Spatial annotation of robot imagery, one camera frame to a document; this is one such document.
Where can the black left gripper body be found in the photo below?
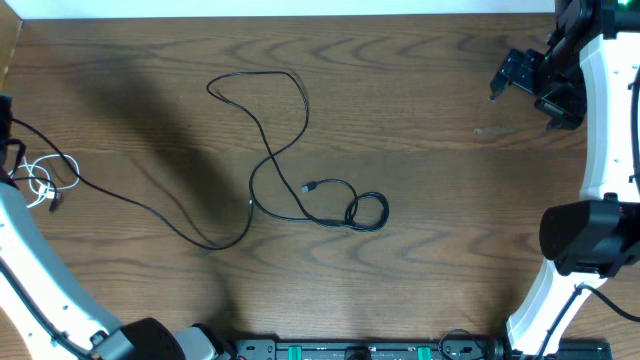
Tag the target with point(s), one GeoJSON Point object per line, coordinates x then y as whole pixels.
{"type": "Point", "coordinates": [4, 128]}

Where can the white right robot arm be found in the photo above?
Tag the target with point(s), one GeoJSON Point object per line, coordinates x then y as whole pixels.
{"type": "Point", "coordinates": [588, 77]}

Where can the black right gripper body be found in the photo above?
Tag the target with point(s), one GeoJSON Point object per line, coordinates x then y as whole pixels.
{"type": "Point", "coordinates": [563, 87]}

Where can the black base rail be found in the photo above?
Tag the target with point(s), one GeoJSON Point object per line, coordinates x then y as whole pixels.
{"type": "Point", "coordinates": [455, 344]}

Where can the brown side panel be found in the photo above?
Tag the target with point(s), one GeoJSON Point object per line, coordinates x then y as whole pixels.
{"type": "Point", "coordinates": [10, 30]}

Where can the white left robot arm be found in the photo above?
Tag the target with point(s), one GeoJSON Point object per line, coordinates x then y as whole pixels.
{"type": "Point", "coordinates": [56, 317]}

